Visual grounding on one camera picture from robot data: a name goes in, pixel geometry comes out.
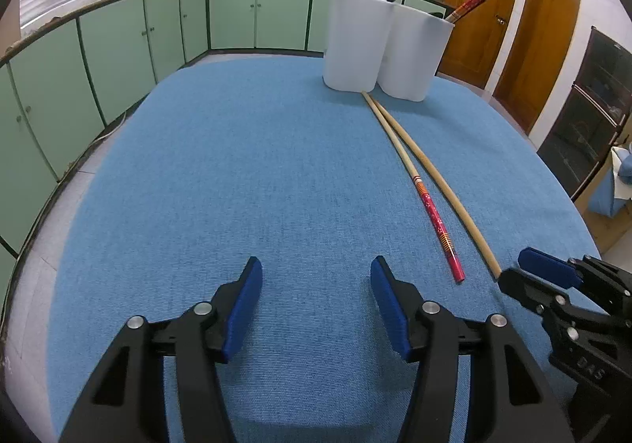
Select plain beige bamboo chopstick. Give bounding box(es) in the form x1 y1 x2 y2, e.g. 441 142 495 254
370 95 501 280

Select beige chopstick red patterned end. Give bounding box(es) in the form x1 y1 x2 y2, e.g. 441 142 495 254
361 91 465 283

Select green lower kitchen cabinets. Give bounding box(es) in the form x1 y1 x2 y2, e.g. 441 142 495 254
1 0 329 280

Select black glass cabinet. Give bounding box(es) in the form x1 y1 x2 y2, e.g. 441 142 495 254
538 28 631 199

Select right wooden door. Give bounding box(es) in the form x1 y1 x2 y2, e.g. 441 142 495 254
494 0 581 133

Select wooden door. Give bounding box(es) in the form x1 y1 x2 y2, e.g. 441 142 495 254
494 0 581 133
437 0 524 90

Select blue table cloth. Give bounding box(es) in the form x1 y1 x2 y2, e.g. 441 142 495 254
47 56 575 442

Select white plastic utensil holder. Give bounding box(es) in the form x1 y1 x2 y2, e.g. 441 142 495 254
322 0 454 102

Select left wooden door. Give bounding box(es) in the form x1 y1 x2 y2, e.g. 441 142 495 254
437 0 524 90

